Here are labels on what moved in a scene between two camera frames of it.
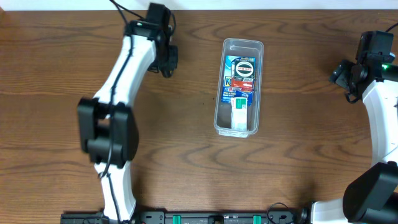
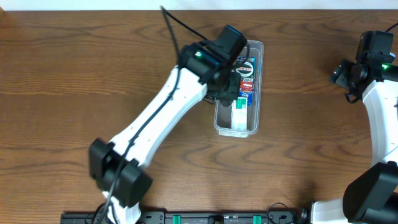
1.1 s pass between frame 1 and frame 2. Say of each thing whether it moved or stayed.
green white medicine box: stayed
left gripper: moved
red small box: stayed
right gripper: stayed
